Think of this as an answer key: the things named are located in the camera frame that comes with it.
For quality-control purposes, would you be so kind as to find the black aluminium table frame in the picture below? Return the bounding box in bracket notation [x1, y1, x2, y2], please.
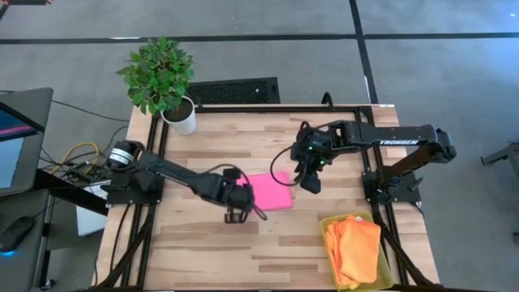
[91, 103, 445, 292]

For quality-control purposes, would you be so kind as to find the green leafy plant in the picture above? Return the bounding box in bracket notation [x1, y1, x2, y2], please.
[116, 36, 195, 117]

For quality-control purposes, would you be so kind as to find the black computer mouse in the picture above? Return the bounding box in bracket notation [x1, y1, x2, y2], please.
[0, 216, 36, 255]

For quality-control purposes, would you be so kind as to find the black floor cable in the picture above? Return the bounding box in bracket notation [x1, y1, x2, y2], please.
[52, 100, 131, 122]

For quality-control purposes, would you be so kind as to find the yellow cable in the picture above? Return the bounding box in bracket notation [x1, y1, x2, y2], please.
[50, 141, 101, 175]

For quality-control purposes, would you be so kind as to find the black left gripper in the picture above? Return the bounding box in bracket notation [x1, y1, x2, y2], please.
[201, 174, 255, 225]

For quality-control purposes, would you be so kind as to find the black computer monitor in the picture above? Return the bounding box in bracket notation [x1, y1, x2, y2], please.
[0, 87, 54, 198]

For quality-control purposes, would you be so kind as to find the black chair base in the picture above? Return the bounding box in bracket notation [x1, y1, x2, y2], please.
[480, 140, 519, 167]

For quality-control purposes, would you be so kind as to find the black left wrist camera cable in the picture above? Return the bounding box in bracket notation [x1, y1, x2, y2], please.
[204, 163, 268, 222]

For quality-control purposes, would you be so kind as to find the yellow plastic bin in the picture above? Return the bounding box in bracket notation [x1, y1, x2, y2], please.
[320, 210, 395, 292]

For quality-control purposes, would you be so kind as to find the grey side desk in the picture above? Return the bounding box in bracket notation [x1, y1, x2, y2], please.
[0, 188, 52, 292]

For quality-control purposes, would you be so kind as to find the white plant pot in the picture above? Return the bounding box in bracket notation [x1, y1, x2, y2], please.
[161, 96, 198, 136]

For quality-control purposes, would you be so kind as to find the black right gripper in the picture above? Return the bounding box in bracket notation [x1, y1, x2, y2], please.
[290, 123, 337, 186]

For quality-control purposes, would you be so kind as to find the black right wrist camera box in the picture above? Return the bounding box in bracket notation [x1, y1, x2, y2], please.
[299, 170, 324, 195]

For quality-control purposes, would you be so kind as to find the pink microfiber towel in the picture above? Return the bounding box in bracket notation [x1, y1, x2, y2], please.
[236, 172, 294, 212]

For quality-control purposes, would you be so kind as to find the white box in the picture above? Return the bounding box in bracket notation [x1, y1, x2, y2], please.
[75, 180, 109, 237]

